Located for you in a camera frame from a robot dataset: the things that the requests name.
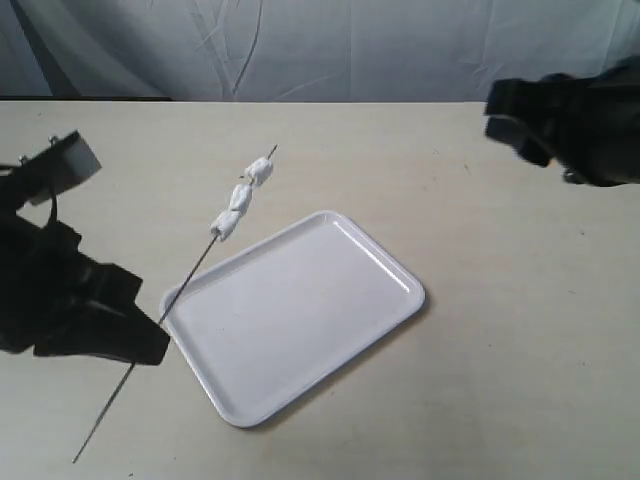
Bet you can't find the white marshmallow top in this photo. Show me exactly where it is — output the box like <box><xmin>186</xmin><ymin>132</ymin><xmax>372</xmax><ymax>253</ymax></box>
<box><xmin>243</xmin><ymin>157</ymin><xmax>274</xmax><ymax>188</ymax></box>

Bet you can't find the white marshmallow bottom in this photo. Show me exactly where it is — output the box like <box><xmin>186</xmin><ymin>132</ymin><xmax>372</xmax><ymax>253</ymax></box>
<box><xmin>209</xmin><ymin>210</ymin><xmax>242</xmax><ymax>242</ymax></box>

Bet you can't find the grey backdrop cloth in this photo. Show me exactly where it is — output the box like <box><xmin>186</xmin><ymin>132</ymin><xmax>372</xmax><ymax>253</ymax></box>
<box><xmin>1</xmin><ymin>1</ymin><xmax>639</xmax><ymax>102</ymax></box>

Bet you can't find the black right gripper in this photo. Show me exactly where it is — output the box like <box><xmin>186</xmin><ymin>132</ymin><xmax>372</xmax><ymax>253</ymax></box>
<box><xmin>484</xmin><ymin>64</ymin><xmax>639</xmax><ymax>187</ymax></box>

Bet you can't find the white plastic tray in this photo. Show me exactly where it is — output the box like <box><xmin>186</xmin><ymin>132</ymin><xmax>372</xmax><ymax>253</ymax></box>
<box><xmin>159</xmin><ymin>211</ymin><xmax>427</xmax><ymax>428</ymax></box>

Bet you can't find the thin metal skewer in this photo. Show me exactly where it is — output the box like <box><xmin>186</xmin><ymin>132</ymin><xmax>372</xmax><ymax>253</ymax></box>
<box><xmin>72</xmin><ymin>144</ymin><xmax>278</xmax><ymax>465</ymax></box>

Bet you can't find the white marshmallow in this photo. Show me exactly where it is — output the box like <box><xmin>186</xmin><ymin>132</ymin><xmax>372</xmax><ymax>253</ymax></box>
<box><xmin>243</xmin><ymin>157</ymin><xmax>274</xmax><ymax>188</ymax></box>
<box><xmin>209</xmin><ymin>210</ymin><xmax>242</xmax><ymax>242</ymax></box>
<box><xmin>228</xmin><ymin>183</ymin><xmax>253</xmax><ymax>216</ymax></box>

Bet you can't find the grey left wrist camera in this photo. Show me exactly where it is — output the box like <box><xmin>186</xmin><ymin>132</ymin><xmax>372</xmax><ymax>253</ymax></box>
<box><xmin>18</xmin><ymin>130</ymin><xmax>102</xmax><ymax>206</ymax></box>

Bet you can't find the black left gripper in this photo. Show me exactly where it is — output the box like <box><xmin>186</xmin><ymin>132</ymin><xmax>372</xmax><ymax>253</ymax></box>
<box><xmin>1</xmin><ymin>165</ymin><xmax>169</xmax><ymax>365</ymax></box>

